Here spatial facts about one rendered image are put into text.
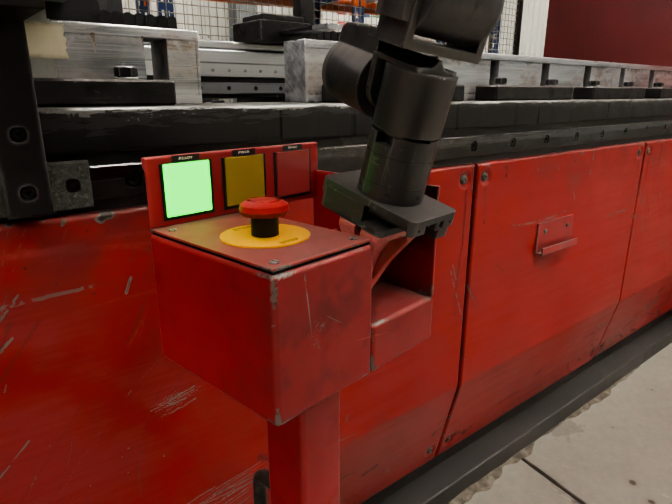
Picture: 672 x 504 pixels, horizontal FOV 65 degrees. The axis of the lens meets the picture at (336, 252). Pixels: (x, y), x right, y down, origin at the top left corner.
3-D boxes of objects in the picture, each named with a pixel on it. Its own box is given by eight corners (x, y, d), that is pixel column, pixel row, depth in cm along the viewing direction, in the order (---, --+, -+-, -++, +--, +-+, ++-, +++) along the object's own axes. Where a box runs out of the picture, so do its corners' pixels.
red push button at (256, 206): (262, 253, 39) (260, 206, 38) (230, 243, 42) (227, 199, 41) (300, 242, 42) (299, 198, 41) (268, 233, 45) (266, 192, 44)
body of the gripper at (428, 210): (365, 185, 51) (383, 110, 48) (452, 229, 45) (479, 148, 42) (318, 194, 47) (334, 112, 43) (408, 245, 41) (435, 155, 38)
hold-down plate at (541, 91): (496, 100, 105) (497, 85, 104) (473, 100, 109) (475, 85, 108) (572, 99, 123) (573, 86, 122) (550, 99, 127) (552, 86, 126)
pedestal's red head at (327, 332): (278, 430, 37) (268, 178, 32) (161, 356, 48) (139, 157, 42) (432, 337, 51) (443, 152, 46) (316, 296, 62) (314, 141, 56)
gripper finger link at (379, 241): (351, 258, 55) (372, 174, 50) (405, 291, 51) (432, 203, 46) (304, 274, 50) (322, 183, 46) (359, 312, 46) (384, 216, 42)
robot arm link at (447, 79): (421, 59, 36) (477, 67, 39) (366, 40, 41) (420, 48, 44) (397, 154, 40) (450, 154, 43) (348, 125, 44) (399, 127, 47)
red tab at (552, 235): (542, 256, 114) (546, 225, 112) (533, 254, 115) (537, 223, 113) (576, 244, 123) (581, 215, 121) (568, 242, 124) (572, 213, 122)
